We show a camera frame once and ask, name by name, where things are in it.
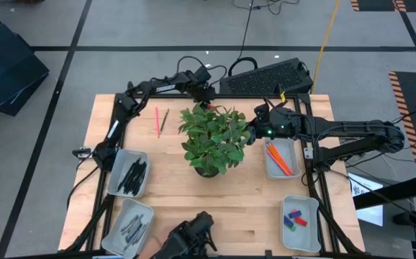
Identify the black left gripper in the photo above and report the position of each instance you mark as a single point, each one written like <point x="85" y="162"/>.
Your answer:
<point x="204" y="93"/>

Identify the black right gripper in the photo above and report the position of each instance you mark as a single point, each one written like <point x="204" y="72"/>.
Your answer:
<point x="283" y="124"/>

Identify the green plant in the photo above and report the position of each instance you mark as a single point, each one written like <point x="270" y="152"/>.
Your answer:
<point x="213" y="140"/>

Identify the pink pencil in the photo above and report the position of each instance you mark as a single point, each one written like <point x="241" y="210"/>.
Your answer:
<point x="276" y="160"/>
<point x="157" y="121"/>

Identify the orange pens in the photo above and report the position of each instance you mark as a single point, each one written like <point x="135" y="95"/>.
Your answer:
<point x="281" y="160"/>

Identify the orange pencil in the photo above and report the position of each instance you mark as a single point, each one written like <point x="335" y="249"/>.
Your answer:
<point x="283" y="160"/>

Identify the purple eraser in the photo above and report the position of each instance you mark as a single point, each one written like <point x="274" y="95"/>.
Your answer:
<point x="296" y="214"/>

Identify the dark blue eraser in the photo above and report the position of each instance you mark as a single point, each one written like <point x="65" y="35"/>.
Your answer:
<point x="288" y="221"/>

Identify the black pen white print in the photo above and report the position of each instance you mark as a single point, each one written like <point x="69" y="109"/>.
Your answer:
<point x="141" y="182"/>

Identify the black pens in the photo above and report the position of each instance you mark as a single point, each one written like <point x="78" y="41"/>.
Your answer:
<point x="127" y="176"/>

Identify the green eraser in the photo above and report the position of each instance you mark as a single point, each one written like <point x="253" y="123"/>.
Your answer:
<point x="293" y="227"/>

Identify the grey plastic bin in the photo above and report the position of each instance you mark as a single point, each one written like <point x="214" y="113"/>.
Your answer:
<point x="116" y="180"/>
<point x="307" y="237"/>
<point x="116" y="237"/>
<point x="289" y="151"/>

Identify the grey crayon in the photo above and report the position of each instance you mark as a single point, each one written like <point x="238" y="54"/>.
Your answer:
<point x="136" y="239"/>
<point x="140" y="233"/>
<point x="129" y="223"/>
<point x="133" y="227"/>
<point x="136" y="232"/>

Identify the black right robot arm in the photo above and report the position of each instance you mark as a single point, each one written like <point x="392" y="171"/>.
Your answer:
<point x="355" y="131"/>

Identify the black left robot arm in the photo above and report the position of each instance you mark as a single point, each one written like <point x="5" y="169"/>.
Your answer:
<point x="121" y="115"/>

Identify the yellow tape tag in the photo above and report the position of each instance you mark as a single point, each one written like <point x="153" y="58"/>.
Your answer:
<point x="283" y="96"/>

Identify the black perforated equipment case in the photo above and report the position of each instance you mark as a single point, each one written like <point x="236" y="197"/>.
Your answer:
<point x="265" y="77"/>

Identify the black bulky device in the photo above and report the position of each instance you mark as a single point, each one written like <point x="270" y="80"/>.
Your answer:
<point x="190" y="237"/>

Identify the white printed sheet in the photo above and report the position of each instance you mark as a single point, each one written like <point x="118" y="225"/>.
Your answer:
<point x="371" y="185"/>

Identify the black stand beam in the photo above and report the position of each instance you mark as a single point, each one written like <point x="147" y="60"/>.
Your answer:
<point x="391" y="193"/>

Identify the black hazard striped mat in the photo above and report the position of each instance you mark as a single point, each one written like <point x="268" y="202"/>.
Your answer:
<point x="377" y="4"/>
<point x="409" y="90"/>

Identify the black folded panel box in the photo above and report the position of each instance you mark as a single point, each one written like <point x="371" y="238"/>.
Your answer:
<point x="6" y="64"/>

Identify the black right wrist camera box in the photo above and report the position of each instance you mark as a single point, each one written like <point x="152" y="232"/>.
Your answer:
<point x="262" y="112"/>

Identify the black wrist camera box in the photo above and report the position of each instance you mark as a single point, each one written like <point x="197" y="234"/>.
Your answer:
<point x="262" y="112"/>
<point x="202" y="74"/>

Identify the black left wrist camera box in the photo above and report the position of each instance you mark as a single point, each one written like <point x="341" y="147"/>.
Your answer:
<point x="202" y="74"/>

